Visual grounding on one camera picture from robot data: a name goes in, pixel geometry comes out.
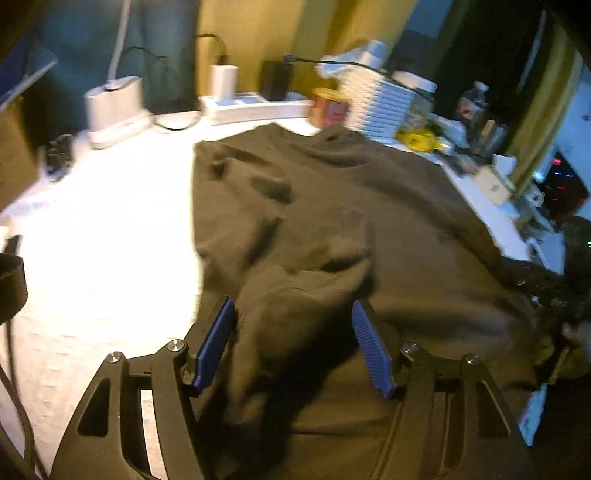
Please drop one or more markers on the dark brown t-shirt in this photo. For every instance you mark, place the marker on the dark brown t-shirt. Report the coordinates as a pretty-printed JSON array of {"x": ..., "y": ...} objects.
[{"x": 294, "y": 229}]

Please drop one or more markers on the tissue box with tissue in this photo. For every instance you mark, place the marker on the tissue box with tissue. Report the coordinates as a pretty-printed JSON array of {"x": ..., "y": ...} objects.
[{"x": 494, "y": 180}]

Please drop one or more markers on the red can gold lid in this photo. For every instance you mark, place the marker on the red can gold lid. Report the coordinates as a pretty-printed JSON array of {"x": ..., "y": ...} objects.
[{"x": 329, "y": 107}]

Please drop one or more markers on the black power adapter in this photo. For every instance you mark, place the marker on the black power adapter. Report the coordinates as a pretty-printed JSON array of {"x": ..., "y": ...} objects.
[{"x": 274, "y": 79}]

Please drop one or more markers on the stainless steel thermos cup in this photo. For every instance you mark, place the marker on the stainless steel thermos cup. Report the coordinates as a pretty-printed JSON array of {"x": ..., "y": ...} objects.
[{"x": 491, "y": 137}]

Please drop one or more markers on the white desk lamp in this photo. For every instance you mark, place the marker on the white desk lamp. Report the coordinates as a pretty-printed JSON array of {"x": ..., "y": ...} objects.
[{"x": 115, "y": 110}]

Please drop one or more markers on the person right hand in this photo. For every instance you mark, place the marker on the person right hand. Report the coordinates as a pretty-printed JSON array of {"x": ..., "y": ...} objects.
[{"x": 578, "y": 335}]

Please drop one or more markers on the yellow curtain left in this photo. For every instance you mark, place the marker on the yellow curtain left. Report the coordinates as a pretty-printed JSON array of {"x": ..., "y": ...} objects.
[{"x": 254, "y": 31}]

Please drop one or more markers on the yellow curtain right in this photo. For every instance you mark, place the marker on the yellow curtain right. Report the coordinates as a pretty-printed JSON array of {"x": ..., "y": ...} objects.
[{"x": 545, "y": 114}]

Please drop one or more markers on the plastic water bottle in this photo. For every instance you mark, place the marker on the plastic water bottle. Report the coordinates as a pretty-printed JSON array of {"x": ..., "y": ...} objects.
[{"x": 472, "y": 104}]

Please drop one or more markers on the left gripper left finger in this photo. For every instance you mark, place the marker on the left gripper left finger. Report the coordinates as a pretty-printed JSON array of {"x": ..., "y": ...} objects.
[{"x": 105, "y": 437}]

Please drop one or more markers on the yellow snack bag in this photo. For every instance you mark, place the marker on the yellow snack bag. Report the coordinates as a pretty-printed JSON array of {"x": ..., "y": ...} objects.
[{"x": 423, "y": 140}]

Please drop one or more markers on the white usb charger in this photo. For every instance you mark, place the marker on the white usb charger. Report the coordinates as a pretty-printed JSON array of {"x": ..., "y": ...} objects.
[{"x": 223, "y": 82}]

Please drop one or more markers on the white power strip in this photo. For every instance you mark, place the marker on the white power strip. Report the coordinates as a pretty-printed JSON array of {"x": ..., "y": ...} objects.
[{"x": 250, "y": 106}]

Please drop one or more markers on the yellow curtain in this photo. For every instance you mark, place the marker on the yellow curtain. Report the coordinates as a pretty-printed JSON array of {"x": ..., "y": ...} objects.
[
  {"x": 545, "y": 114},
  {"x": 254, "y": 31}
]

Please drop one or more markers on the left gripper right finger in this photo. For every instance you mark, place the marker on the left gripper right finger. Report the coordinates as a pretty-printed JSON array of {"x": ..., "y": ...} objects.
[{"x": 451, "y": 420}]

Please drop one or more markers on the clear jar white lid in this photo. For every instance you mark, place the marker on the clear jar white lid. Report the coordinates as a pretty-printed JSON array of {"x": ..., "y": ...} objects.
[{"x": 422, "y": 104}]

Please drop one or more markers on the tablet with blue screen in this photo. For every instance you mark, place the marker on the tablet with blue screen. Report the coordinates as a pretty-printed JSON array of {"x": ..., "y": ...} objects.
[{"x": 26, "y": 64}]

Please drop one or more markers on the white perforated plastic basket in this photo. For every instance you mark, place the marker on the white perforated plastic basket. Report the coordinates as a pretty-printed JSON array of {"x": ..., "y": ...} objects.
[{"x": 377, "y": 105}]

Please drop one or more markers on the teal curtain left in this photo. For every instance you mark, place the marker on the teal curtain left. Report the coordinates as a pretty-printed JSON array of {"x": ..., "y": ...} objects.
[{"x": 98, "y": 41}]

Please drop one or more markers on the brown cardboard box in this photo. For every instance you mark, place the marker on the brown cardboard box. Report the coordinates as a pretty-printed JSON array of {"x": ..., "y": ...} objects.
[{"x": 21, "y": 135}]

